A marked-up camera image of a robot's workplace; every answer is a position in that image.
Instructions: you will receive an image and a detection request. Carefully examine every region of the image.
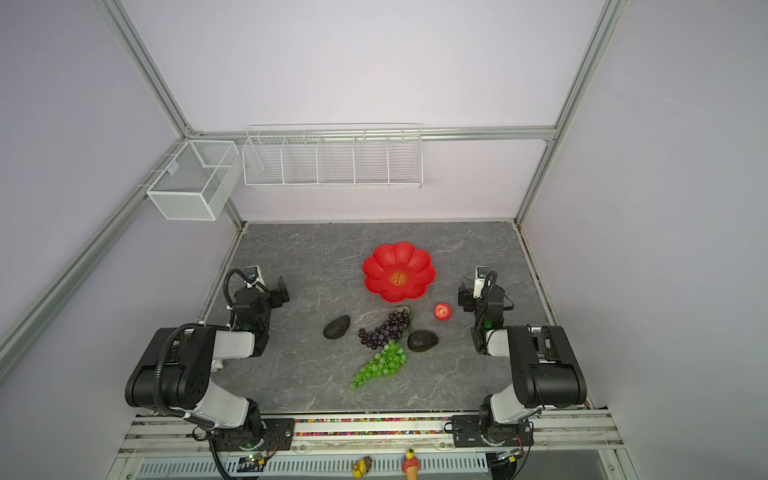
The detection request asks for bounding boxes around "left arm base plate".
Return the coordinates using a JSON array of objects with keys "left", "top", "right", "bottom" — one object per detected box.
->
[{"left": 212, "top": 417, "right": 296, "bottom": 452}]

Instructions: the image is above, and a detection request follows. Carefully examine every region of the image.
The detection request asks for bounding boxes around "green fake grape bunch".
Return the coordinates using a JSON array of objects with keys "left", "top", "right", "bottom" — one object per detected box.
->
[{"left": 350, "top": 341, "right": 408, "bottom": 390}]

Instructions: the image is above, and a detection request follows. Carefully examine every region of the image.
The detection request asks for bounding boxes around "small yellow toy figure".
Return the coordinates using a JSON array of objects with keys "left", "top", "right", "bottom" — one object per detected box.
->
[{"left": 352, "top": 456, "right": 373, "bottom": 479}]

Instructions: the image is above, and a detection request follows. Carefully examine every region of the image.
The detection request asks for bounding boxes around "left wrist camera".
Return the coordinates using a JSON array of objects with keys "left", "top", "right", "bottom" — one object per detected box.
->
[{"left": 243, "top": 265, "right": 266, "bottom": 289}]

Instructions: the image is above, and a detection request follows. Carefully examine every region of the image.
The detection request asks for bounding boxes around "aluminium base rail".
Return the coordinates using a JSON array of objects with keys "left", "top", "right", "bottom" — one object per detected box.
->
[{"left": 117, "top": 409, "right": 626, "bottom": 458}]

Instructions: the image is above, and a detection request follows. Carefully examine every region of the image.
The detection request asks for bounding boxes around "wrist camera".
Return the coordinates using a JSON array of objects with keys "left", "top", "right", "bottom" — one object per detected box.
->
[
  {"left": 243, "top": 265, "right": 266, "bottom": 289},
  {"left": 473, "top": 266, "right": 490, "bottom": 298}
]

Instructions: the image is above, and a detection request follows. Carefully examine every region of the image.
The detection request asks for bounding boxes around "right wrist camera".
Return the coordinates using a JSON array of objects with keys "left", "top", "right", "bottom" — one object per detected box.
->
[{"left": 473, "top": 266, "right": 490, "bottom": 298}]

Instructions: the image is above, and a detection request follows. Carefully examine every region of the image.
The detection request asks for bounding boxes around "red fake apple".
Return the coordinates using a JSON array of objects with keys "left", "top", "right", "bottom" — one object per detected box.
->
[{"left": 433, "top": 303, "right": 453, "bottom": 322}]

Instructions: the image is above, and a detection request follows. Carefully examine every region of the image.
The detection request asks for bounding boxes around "dark avocado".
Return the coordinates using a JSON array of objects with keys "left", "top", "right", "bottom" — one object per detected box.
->
[
  {"left": 323, "top": 315, "right": 351, "bottom": 340},
  {"left": 407, "top": 330, "right": 439, "bottom": 353}
]

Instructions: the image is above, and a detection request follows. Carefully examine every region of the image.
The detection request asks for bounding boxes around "red flower-shaped fruit bowl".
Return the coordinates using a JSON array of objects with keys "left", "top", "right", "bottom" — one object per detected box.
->
[{"left": 362, "top": 242, "right": 437, "bottom": 303}]

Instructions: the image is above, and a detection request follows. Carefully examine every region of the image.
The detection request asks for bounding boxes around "purple fake grape bunch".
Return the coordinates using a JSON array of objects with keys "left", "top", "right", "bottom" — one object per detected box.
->
[{"left": 358, "top": 306, "right": 412, "bottom": 350}]

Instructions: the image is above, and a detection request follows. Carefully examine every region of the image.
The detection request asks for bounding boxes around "white mesh box basket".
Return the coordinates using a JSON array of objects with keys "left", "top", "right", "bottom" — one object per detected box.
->
[{"left": 147, "top": 140, "right": 243, "bottom": 221}]

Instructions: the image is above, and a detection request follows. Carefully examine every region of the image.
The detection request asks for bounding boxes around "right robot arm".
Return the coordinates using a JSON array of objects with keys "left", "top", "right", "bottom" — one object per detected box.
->
[{"left": 458, "top": 278, "right": 587, "bottom": 447}]

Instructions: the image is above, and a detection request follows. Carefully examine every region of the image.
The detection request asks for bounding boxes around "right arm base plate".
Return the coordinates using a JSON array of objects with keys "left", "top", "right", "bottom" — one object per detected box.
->
[{"left": 444, "top": 414, "right": 534, "bottom": 448}]

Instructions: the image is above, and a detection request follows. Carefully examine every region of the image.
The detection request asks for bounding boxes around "red yellow toy figure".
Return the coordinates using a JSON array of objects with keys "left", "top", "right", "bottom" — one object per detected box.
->
[{"left": 401, "top": 449, "right": 420, "bottom": 480}]

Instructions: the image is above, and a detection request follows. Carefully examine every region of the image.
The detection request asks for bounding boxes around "white wire basket rack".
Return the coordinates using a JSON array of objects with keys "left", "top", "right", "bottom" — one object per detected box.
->
[{"left": 241, "top": 123, "right": 424, "bottom": 188}]

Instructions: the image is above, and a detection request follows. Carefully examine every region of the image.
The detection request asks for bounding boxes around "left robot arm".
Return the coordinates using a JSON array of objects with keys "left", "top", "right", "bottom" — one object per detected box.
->
[{"left": 124, "top": 269, "right": 290, "bottom": 451}]

